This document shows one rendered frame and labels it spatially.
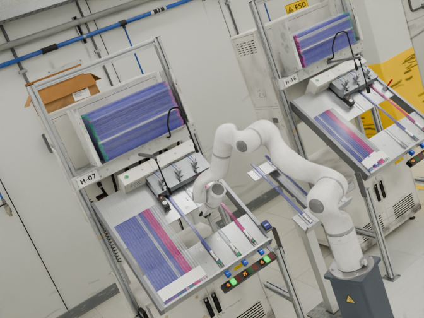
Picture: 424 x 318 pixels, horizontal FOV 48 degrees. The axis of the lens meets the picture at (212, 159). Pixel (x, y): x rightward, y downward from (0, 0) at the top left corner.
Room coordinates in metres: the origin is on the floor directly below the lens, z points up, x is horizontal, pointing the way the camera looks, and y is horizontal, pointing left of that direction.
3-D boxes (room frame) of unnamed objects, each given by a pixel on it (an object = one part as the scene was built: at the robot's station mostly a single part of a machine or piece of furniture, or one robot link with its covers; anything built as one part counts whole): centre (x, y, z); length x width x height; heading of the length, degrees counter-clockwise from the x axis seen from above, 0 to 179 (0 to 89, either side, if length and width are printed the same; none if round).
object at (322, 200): (1.81, -0.38, 1.00); 0.19 x 0.12 x 0.24; 137
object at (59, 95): (2.89, 0.55, 1.82); 0.68 x 0.30 x 0.20; 115
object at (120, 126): (2.66, 0.33, 1.52); 0.51 x 0.13 x 0.27; 115
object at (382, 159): (3.19, -0.97, 0.65); 1.01 x 0.73 x 1.29; 25
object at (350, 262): (1.83, -0.40, 0.79); 0.19 x 0.19 x 0.18
